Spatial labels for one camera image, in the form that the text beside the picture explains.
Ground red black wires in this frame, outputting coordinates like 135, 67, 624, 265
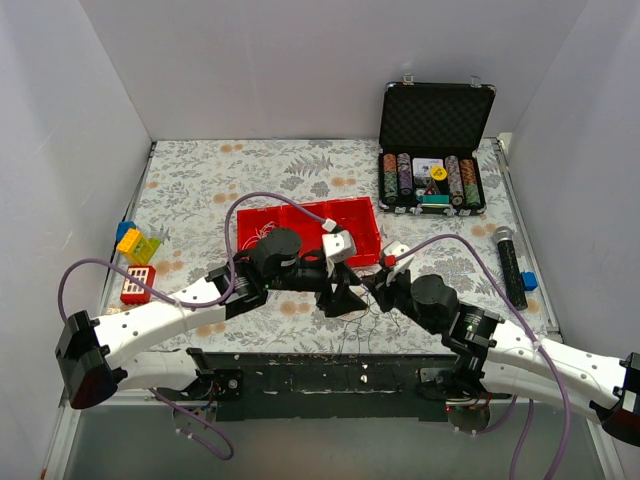
339, 269, 401, 361

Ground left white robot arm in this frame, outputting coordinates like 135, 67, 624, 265
55, 227, 367, 410

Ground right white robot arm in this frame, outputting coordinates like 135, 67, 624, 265
363, 271, 639, 445

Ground red three-compartment tray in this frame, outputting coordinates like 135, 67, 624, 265
236, 197, 381, 267

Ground black microphone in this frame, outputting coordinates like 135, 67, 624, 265
493, 226, 528, 311

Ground small blue block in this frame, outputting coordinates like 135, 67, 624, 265
521, 272, 539, 292

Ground black poker chip case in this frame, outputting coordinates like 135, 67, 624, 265
378, 75, 496, 216

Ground yellow green toy brick house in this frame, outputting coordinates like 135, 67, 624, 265
116, 221, 161, 265

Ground red white window brick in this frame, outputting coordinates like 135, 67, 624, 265
120, 265, 156, 306

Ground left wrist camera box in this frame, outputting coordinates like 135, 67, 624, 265
322, 230, 357, 263

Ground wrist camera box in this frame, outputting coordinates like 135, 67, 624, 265
379, 241, 414, 285
322, 230, 357, 263

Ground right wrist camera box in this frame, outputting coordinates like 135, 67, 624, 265
379, 241, 414, 285

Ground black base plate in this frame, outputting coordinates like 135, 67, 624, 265
159, 348, 507, 422

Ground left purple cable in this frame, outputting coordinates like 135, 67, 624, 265
57, 191, 337, 460

